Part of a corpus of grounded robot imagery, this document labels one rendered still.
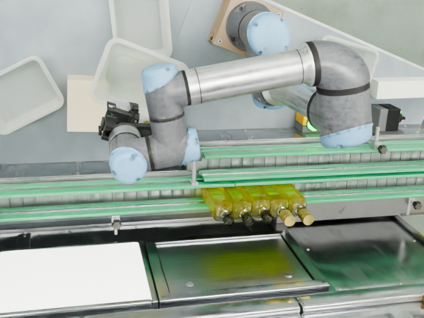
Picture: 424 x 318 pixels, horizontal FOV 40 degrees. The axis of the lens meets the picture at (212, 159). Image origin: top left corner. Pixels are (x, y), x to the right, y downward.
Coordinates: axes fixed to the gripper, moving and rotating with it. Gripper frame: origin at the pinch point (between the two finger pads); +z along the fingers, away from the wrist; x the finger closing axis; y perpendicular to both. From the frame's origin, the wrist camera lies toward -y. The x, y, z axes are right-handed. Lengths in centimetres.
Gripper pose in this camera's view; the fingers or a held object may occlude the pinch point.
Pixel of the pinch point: (129, 108)
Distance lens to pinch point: 153.3
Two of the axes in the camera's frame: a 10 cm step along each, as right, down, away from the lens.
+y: -9.1, -2.6, -3.2
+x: -3.7, 8.5, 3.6
